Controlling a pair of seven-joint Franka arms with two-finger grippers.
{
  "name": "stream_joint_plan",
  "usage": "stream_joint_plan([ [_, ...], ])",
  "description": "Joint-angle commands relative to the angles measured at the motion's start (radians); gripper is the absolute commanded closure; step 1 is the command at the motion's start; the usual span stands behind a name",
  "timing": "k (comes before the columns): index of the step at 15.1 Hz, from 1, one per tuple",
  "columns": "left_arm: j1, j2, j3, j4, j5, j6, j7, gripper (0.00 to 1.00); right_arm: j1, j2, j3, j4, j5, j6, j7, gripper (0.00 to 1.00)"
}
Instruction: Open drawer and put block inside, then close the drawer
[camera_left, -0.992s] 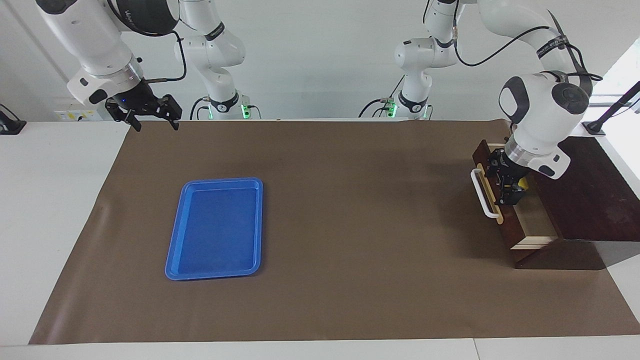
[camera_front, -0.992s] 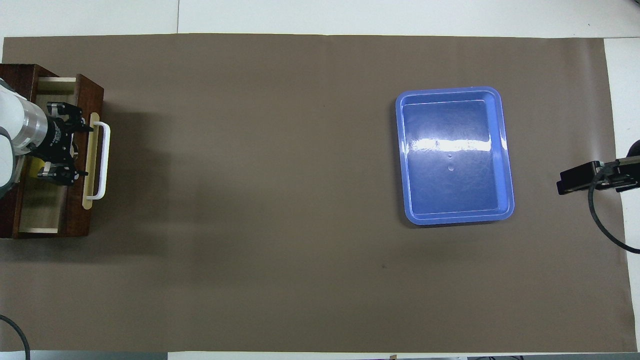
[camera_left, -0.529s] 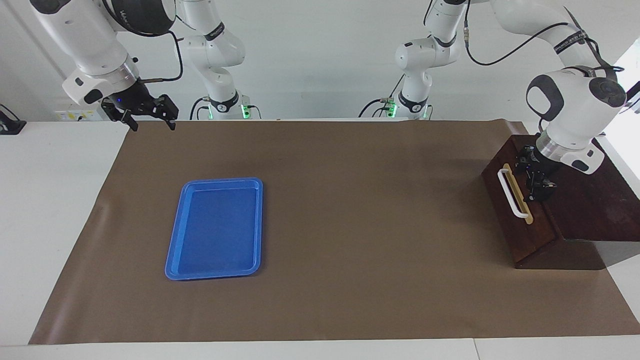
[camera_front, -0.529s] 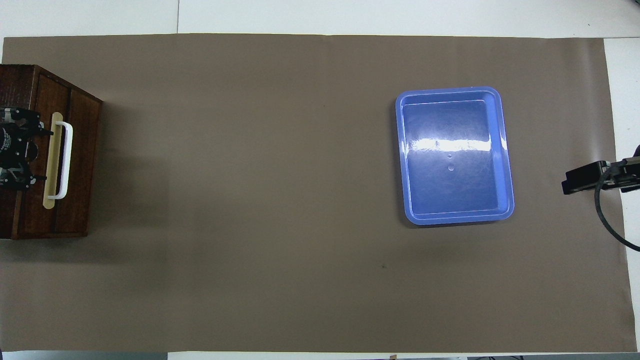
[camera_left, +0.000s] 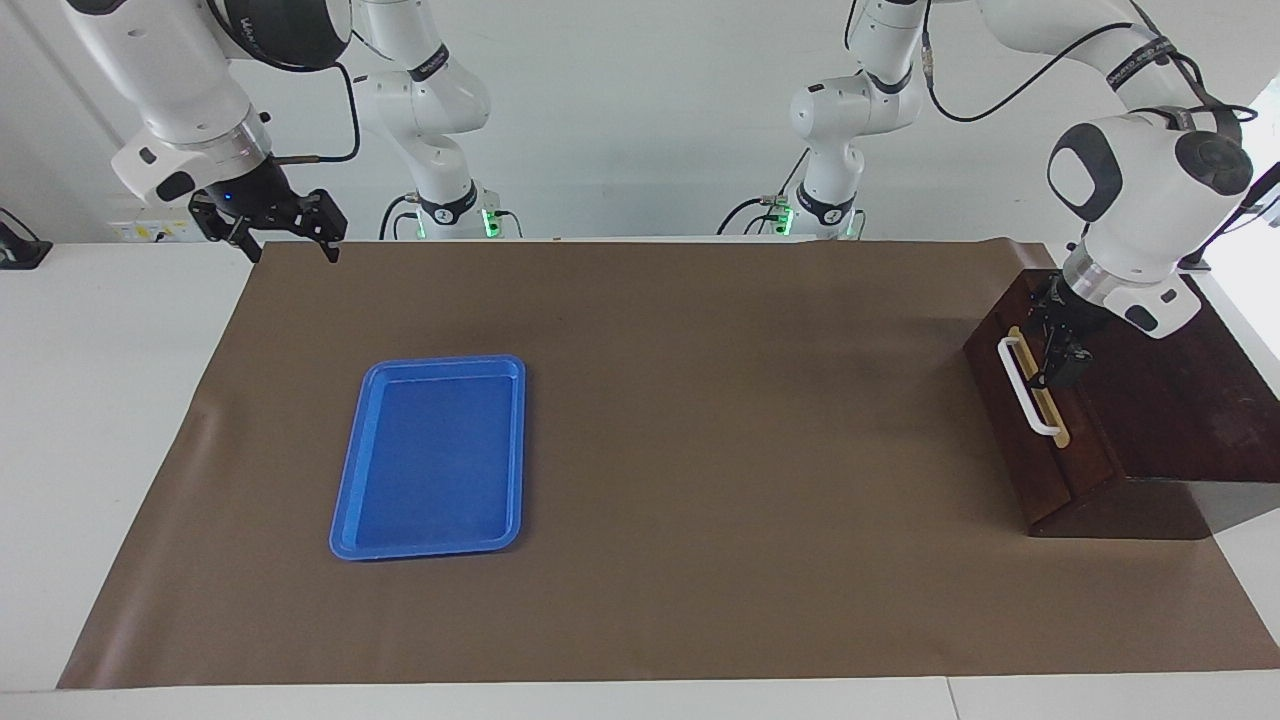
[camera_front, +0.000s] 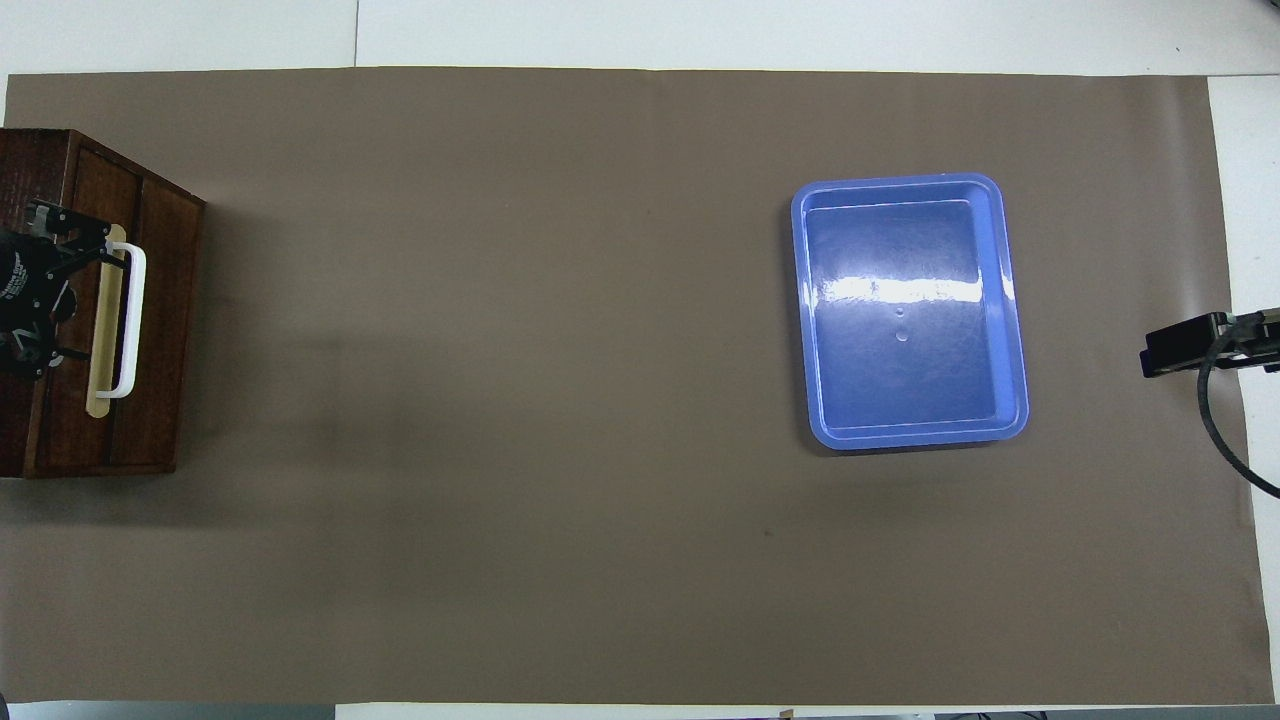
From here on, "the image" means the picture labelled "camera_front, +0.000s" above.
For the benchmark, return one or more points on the blue plastic tray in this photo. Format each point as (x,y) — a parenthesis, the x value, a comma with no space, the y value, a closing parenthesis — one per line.
(910,340)

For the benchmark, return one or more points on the wooden drawer with dark face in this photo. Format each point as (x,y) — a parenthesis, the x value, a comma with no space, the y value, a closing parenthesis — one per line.
(160,300)

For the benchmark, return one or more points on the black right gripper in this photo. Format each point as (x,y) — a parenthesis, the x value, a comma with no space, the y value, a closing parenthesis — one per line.
(1255,350)

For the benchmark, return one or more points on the dark wooden drawer cabinet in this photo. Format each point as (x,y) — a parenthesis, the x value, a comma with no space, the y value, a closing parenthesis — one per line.
(20,160)

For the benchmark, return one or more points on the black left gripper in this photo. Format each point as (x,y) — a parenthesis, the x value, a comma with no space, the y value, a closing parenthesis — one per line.
(30,285)

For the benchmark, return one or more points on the brown paper table mat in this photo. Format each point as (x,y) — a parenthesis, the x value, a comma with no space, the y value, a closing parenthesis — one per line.
(500,400)

